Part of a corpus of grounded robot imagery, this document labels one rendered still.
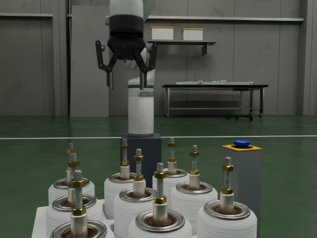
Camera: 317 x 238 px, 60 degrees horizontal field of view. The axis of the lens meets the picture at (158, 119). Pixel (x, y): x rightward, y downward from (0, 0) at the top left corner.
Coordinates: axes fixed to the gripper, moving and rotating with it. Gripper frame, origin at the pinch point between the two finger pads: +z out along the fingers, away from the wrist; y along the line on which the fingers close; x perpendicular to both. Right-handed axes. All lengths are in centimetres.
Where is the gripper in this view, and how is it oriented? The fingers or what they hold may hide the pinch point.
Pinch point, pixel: (126, 83)
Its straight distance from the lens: 63.0
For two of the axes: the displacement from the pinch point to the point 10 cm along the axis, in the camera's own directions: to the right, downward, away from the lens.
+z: -0.1, 10.0, 0.9
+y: 9.8, -0.1, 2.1
